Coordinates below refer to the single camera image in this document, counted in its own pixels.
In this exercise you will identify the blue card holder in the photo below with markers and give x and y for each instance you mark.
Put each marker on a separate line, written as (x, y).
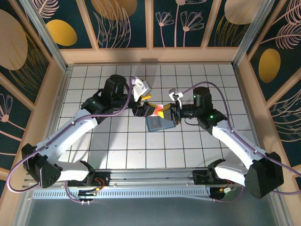
(155, 123)

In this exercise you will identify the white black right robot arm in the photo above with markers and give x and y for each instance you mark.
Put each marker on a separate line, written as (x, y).
(232, 139)

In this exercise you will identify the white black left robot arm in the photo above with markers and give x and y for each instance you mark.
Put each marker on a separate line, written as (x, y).
(77, 129)

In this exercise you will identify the small green circuit board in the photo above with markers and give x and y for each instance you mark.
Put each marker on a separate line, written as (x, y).
(226, 189)

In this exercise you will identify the black connector block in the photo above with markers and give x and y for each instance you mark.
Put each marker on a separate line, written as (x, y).
(88, 194)

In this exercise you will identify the aluminium side rail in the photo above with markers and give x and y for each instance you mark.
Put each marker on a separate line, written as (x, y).
(64, 82)
(240, 82)

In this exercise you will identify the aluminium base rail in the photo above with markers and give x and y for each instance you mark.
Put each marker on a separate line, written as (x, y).
(152, 175)

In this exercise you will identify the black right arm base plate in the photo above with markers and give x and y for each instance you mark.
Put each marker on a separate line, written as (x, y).
(198, 177)

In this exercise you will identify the aluminium corner post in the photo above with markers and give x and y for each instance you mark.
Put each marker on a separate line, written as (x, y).
(47, 40)
(249, 33)

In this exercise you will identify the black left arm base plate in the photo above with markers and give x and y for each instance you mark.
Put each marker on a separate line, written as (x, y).
(105, 176)

